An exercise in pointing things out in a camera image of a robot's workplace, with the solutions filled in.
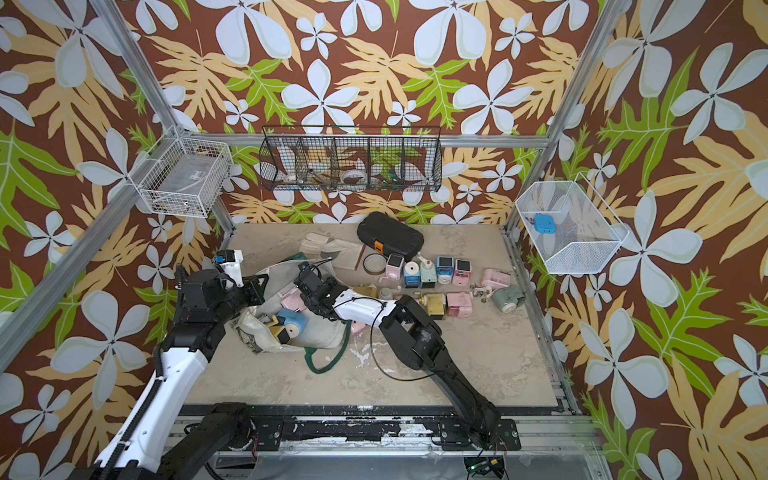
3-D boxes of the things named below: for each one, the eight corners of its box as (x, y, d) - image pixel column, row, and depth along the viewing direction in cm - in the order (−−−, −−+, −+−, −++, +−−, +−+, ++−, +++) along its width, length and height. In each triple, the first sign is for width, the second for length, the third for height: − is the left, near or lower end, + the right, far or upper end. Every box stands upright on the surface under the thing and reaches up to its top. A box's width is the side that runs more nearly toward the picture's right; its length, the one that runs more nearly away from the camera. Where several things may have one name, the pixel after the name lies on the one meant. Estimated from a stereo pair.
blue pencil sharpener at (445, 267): (435, 284, 104) (438, 271, 98) (433, 269, 109) (436, 256, 103) (452, 284, 104) (457, 271, 98) (450, 269, 109) (454, 256, 103)
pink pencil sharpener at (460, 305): (447, 317, 96) (450, 311, 93) (444, 300, 100) (447, 293, 97) (472, 317, 96) (475, 311, 93) (468, 300, 100) (471, 293, 97)
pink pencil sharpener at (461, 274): (453, 286, 104) (457, 274, 98) (450, 272, 108) (454, 259, 102) (469, 286, 104) (474, 274, 98) (465, 272, 108) (470, 259, 102)
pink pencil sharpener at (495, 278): (483, 291, 102) (487, 284, 99) (479, 273, 107) (482, 266, 104) (509, 291, 102) (513, 284, 99) (503, 273, 107) (507, 266, 104)
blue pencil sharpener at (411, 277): (404, 291, 102) (405, 279, 97) (403, 273, 107) (404, 261, 102) (418, 291, 102) (420, 279, 97) (417, 273, 107) (419, 261, 102)
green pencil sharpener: (420, 289, 103) (422, 277, 97) (418, 264, 110) (420, 251, 104) (434, 289, 103) (437, 277, 97) (431, 264, 110) (433, 251, 104)
